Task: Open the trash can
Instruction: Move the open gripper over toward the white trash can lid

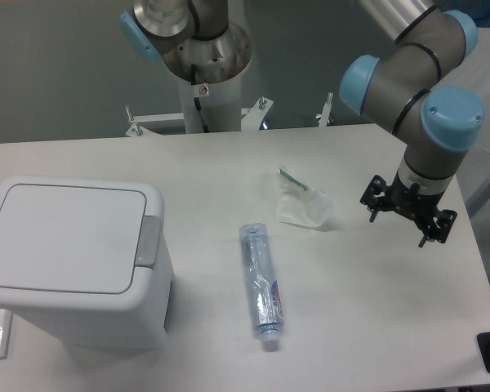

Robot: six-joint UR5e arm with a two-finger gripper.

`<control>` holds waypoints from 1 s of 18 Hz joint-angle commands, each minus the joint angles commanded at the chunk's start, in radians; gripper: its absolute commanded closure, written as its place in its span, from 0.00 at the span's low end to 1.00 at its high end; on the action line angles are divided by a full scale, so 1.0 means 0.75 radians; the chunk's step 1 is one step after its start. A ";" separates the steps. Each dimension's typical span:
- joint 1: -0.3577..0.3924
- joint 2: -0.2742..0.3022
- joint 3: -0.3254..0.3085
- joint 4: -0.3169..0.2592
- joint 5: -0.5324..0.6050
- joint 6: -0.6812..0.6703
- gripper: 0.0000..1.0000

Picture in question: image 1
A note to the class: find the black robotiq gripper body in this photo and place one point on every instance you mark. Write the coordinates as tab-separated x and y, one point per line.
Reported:
409	202

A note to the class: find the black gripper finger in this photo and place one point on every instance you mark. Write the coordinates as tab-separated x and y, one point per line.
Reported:
435	226
376	197

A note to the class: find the white plastic trash can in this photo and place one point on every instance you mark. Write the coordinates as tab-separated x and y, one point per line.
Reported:
86	260

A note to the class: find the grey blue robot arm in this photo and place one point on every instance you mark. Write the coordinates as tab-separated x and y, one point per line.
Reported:
402	94

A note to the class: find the crumpled clear plastic wrapper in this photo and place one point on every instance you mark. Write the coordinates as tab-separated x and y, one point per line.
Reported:
300	204

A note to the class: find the crushed clear plastic bottle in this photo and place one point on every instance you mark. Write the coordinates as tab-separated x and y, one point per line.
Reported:
264	300

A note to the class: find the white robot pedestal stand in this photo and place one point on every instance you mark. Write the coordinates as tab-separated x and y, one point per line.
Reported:
209	76

